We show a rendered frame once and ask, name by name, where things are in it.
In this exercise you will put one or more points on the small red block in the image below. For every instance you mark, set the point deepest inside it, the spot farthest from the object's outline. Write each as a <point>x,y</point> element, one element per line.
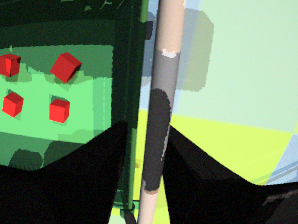
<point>13,104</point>
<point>59,110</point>
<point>65,67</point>
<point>9,64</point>

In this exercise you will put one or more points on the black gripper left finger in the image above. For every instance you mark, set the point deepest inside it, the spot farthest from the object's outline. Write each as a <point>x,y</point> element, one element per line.
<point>78,189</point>

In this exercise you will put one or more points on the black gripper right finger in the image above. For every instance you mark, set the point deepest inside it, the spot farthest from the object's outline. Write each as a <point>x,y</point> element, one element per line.
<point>199,190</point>

